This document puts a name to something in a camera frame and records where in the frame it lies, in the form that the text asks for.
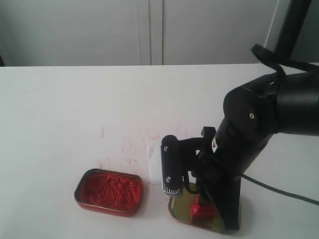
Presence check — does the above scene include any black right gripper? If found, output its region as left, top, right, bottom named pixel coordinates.
left=182, top=119, right=272, bottom=232

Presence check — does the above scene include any red stamp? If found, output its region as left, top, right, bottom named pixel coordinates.
left=190, top=196, right=215, bottom=223

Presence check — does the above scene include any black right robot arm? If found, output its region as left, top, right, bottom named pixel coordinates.
left=161, top=71, right=319, bottom=231

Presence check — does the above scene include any red ink pad tin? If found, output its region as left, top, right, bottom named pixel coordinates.
left=74, top=168, right=144, bottom=217

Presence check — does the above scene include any gold tin lid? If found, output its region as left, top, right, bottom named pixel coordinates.
left=168, top=181, right=241, bottom=235

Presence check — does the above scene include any white paper sheet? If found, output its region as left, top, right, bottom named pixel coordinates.
left=147, top=139, right=162, bottom=185

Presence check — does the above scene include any grey cabinet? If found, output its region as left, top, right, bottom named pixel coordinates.
left=0, top=0, right=319, bottom=67

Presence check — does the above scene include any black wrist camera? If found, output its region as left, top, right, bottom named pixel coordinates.
left=160, top=135, right=184, bottom=197

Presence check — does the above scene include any black cable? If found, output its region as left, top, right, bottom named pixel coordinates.
left=250, top=43, right=319, bottom=206

